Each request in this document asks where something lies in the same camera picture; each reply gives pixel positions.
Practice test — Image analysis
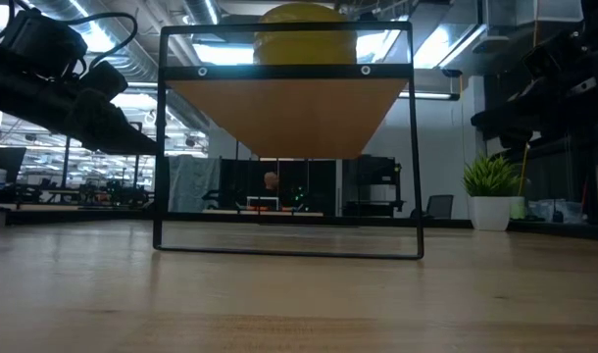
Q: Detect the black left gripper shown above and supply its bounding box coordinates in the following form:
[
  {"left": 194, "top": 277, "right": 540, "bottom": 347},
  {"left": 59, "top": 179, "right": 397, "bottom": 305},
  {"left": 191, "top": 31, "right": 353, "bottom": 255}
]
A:
[{"left": 0, "top": 38, "right": 158, "bottom": 157}]

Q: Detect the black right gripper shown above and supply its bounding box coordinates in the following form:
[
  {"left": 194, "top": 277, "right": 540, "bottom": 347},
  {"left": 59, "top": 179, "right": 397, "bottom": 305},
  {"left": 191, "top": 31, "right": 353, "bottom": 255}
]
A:
[{"left": 471, "top": 48, "right": 598, "bottom": 151}]

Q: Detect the yellow bowl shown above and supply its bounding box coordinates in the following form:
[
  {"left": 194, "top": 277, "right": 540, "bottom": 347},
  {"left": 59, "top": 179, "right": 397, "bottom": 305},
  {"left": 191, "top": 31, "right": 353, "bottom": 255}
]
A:
[
  {"left": 253, "top": 2, "right": 358, "bottom": 53},
  {"left": 253, "top": 46, "right": 358, "bottom": 66}
]

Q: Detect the green cup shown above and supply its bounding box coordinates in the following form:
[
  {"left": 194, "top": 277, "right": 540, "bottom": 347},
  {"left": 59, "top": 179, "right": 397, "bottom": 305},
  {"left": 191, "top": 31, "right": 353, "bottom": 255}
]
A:
[{"left": 509, "top": 195, "right": 526, "bottom": 221}]

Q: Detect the green plant in white pot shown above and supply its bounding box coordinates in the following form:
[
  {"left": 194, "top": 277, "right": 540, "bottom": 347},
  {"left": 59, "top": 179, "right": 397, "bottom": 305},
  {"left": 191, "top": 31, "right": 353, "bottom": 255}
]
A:
[{"left": 463, "top": 152, "right": 522, "bottom": 232}]

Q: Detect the clear plastic container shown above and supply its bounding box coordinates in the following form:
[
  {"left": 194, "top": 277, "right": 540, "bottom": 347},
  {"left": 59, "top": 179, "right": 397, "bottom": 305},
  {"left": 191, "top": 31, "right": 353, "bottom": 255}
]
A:
[{"left": 526, "top": 198, "right": 585, "bottom": 225}]

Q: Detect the short ceiling light fixture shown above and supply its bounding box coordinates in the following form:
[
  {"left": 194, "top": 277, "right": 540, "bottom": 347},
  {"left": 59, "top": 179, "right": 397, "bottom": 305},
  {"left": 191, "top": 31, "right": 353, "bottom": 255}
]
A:
[{"left": 399, "top": 90, "right": 461, "bottom": 102}]

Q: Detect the grey hanging cloth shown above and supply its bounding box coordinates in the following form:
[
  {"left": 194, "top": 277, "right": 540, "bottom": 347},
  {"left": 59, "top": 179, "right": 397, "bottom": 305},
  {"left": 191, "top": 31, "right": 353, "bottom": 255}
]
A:
[{"left": 167, "top": 154, "right": 222, "bottom": 213}]

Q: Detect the grey office chair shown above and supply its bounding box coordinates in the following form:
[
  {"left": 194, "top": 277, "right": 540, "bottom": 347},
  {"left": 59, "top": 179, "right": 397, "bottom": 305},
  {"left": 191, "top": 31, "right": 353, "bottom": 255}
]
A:
[{"left": 410, "top": 194, "right": 455, "bottom": 221}]

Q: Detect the black equipment cabinet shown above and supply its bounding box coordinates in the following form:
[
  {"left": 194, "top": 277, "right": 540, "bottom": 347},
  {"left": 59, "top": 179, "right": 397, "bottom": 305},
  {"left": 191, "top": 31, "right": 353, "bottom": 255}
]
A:
[{"left": 341, "top": 154, "right": 407, "bottom": 219}]

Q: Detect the white laptop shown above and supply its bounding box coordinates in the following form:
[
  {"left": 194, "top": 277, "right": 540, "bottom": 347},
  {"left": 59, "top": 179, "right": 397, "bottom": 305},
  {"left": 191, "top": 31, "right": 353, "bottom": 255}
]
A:
[{"left": 245, "top": 195, "right": 280, "bottom": 213}]

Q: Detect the person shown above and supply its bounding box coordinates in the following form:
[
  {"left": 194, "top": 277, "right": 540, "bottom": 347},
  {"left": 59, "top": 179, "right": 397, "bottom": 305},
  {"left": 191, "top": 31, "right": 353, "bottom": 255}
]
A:
[{"left": 262, "top": 171, "right": 280, "bottom": 198}]

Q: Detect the long black background table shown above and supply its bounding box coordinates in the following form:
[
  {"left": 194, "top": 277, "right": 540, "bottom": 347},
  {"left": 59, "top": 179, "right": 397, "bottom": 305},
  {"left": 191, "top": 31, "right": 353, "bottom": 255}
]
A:
[{"left": 151, "top": 210, "right": 474, "bottom": 229}]

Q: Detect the black robot with green lights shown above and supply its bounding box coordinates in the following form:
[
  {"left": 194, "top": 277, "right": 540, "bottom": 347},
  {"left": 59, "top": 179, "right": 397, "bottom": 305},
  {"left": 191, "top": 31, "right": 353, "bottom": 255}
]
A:
[{"left": 289, "top": 184, "right": 313, "bottom": 213}]

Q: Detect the black partition panel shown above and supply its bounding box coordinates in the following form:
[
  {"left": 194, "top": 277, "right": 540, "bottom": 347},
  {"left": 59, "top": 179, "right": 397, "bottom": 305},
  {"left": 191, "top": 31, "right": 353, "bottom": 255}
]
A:
[{"left": 219, "top": 157, "right": 337, "bottom": 217}]

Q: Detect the yellow hanging cable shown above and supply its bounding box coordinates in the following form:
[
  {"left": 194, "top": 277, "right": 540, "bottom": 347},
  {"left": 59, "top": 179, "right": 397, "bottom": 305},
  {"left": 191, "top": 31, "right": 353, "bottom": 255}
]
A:
[{"left": 520, "top": 141, "right": 532, "bottom": 196}]

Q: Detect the black metal frame stand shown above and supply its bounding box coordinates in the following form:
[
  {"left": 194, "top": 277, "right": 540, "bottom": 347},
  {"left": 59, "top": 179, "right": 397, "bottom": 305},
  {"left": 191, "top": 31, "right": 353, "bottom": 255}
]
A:
[{"left": 61, "top": 122, "right": 144, "bottom": 191}]

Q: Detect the silver ceiling duct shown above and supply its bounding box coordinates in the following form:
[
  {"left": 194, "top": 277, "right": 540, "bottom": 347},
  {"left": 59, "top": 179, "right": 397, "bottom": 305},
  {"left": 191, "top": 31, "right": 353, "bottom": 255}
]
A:
[{"left": 26, "top": 0, "right": 171, "bottom": 83}]

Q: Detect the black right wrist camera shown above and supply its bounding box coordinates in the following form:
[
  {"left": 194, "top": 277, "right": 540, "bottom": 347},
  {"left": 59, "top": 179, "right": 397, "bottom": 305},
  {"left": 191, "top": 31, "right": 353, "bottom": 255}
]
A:
[{"left": 522, "top": 32, "right": 583, "bottom": 75}]

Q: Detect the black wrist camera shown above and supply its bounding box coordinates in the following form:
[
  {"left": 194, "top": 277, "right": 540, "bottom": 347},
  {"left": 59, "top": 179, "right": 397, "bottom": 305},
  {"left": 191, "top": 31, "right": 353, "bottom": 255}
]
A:
[
  {"left": 522, "top": 32, "right": 583, "bottom": 75},
  {"left": 2, "top": 9, "right": 89, "bottom": 77}
]

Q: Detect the black camera cable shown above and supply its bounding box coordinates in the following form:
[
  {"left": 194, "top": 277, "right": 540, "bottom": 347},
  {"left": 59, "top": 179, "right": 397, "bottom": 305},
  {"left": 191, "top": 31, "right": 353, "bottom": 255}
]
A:
[{"left": 63, "top": 13, "right": 140, "bottom": 71}]

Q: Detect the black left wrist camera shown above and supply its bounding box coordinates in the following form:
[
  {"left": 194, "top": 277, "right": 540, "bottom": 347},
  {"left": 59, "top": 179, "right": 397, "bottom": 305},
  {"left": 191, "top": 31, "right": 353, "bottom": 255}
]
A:
[{"left": 2, "top": 9, "right": 89, "bottom": 77}]

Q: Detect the wooden shelf with black frame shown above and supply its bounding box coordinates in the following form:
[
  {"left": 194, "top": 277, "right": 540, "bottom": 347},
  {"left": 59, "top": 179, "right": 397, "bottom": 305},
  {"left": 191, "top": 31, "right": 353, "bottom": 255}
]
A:
[{"left": 152, "top": 22, "right": 425, "bottom": 260}]

